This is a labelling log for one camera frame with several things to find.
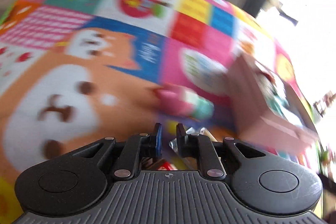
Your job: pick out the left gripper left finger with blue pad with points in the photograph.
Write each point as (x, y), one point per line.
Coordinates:
(137, 147)

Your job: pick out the pink cardboard box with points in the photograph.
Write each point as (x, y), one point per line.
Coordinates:
(267, 110)

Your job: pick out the pink green pig toy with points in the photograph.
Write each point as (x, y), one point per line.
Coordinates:
(177, 100)

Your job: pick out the colourful cartoon play mat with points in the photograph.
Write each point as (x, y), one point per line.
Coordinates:
(76, 84)

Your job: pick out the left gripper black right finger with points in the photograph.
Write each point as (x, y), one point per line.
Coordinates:
(201, 148)

